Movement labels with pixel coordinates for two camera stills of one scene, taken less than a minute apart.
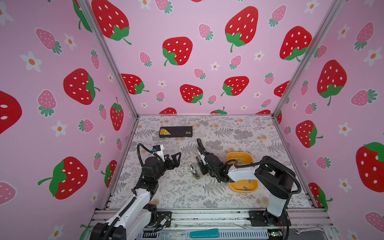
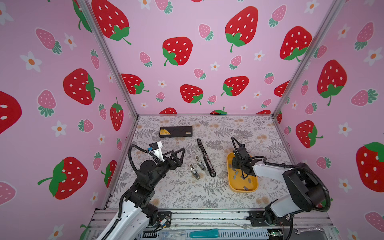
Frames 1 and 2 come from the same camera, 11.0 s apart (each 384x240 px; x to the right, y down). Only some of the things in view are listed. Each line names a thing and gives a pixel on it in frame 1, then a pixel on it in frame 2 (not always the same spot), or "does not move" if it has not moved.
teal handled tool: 211,233 does not move
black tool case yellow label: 166,132 does not move
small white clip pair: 196,175 does not move
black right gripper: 201,166 -> 233,161
